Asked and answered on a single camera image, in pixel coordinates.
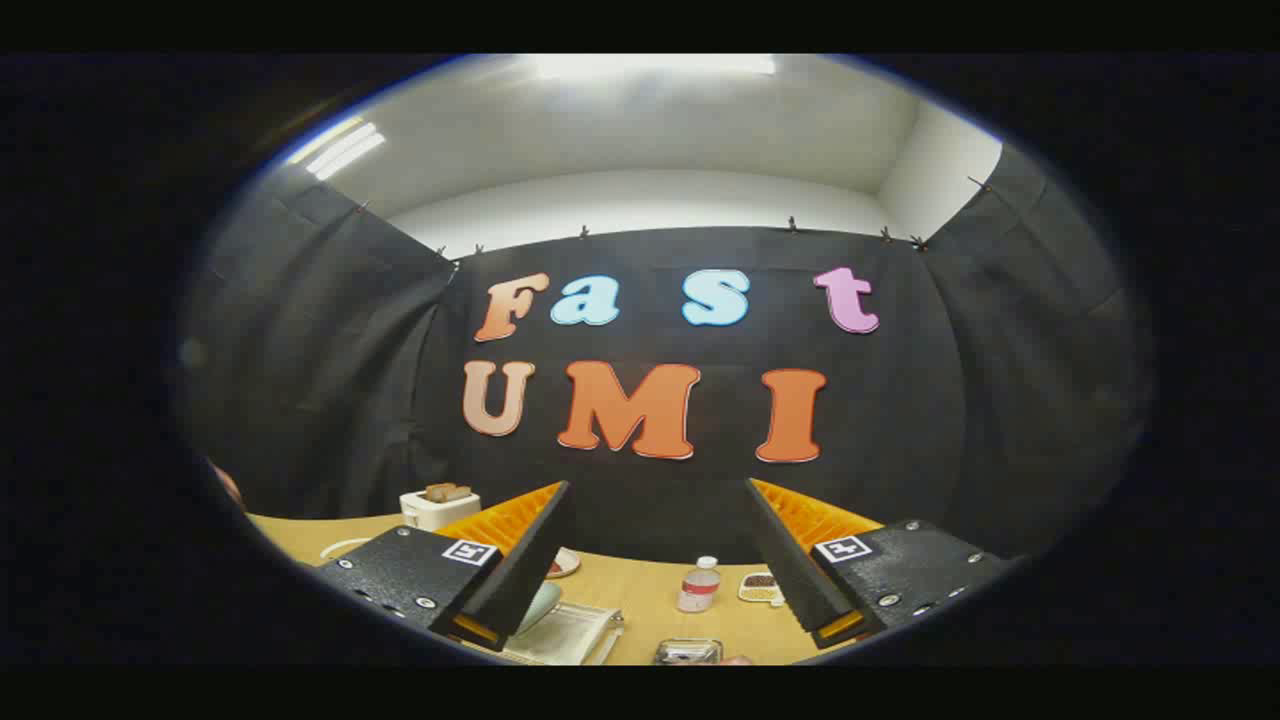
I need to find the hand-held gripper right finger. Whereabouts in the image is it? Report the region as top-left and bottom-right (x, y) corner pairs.
(743, 477), (1009, 650)

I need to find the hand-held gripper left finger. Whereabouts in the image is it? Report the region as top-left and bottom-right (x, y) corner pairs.
(313, 480), (578, 651)

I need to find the mint green plate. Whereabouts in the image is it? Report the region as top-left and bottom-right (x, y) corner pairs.
(515, 580), (564, 637)

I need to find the metal wire basket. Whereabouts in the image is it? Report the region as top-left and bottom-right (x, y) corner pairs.
(654, 638), (724, 666)

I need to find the white drainer tray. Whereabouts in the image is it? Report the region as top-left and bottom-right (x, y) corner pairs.
(520, 605), (613, 663)

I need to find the clear plastic water bottle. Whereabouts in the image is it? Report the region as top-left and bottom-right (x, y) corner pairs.
(677, 556), (723, 614)

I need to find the white toaster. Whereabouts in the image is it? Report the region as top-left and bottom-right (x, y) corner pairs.
(399, 488), (483, 533)

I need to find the ceiling light panel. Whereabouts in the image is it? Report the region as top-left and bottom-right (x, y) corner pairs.
(533, 55), (778, 81)
(288, 118), (387, 182)

